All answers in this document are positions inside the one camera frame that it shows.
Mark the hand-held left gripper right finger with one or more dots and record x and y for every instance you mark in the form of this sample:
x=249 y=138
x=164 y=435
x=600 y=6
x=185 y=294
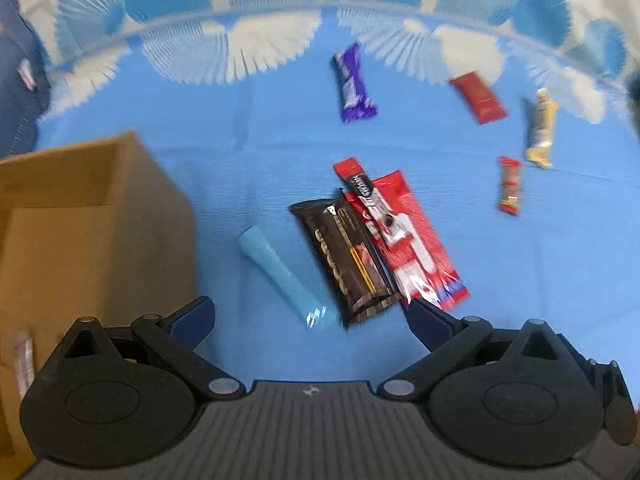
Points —
x=425 y=321

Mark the small red-brown candy bar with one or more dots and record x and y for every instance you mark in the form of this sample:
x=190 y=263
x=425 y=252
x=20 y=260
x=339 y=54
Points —
x=510 y=185

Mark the light blue stick sachet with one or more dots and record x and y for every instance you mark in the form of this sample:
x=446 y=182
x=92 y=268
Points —
x=275 y=270

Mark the small red snack packet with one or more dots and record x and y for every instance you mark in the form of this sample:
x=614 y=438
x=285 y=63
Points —
x=479 y=97

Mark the yellow candy packet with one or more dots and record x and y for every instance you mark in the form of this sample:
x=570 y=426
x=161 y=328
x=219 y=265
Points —
x=540 y=127

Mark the brown cardboard box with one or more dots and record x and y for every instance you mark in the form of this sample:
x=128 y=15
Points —
x=75 y=260

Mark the blue sofa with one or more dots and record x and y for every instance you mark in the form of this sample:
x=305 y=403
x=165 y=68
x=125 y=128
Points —
x=15 y=85

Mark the purple snack packet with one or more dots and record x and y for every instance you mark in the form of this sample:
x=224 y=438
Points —
x=352 y=85

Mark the dark brown biscuit packet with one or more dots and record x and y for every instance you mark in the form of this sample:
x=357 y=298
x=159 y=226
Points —
x=340 y=255

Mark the large red snack packet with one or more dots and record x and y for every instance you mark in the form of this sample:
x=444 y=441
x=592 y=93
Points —
x=435 y=250

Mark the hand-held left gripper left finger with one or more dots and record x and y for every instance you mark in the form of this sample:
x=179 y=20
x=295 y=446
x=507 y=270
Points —
x=192 y=321

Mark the silver sachet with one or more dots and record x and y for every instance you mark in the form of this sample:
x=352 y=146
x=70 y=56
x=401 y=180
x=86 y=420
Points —
x=22 y=360

